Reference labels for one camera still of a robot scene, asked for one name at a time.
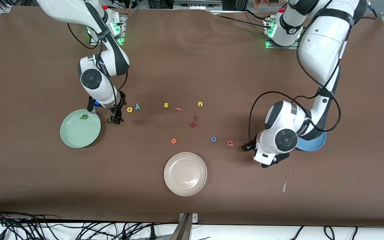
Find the metal camera mounting post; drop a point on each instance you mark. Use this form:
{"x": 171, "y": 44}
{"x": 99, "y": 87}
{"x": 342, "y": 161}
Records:
{"x": 185, "y": 230}

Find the beige round plate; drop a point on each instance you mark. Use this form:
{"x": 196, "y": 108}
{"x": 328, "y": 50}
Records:
{"x": 185, "y": 175}

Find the orange artificial flowers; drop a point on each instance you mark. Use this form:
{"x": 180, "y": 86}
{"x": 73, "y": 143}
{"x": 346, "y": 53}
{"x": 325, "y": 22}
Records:
{"x": 265, "y": 2}

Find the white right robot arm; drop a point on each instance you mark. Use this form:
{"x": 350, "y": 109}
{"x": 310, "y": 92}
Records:
{"x": 102, "y": 93}

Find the dark red foam letter k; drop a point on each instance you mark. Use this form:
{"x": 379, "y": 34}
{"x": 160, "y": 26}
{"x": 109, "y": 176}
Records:
{"x": 193, "y": 125}

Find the metal corner bracket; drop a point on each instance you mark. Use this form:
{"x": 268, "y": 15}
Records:
{"x": 4, "y": 9}

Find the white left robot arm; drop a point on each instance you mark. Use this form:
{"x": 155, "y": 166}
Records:
{"x": 322, "y": 43}

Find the dark green foam letter p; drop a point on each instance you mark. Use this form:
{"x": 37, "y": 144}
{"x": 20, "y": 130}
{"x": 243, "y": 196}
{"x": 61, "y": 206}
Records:
{"x": 84, "y": 116}

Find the brown table cover mat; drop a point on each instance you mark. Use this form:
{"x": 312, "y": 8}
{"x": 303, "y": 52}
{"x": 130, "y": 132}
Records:
{"x": 192, "y": 66}

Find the white paper scrap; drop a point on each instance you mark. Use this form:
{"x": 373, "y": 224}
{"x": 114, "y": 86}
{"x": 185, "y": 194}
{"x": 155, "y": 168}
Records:
{"x": 284, "y": 186}

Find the light green round plate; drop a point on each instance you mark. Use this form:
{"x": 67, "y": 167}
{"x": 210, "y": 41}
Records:
{"x": 78, "y": 133}

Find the grey power strip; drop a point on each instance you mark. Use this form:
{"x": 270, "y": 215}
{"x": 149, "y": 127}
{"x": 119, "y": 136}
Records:
{"x": 197, "y": 4}

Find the blue round plate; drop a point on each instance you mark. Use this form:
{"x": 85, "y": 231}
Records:
{"x": 315, "y": 145}

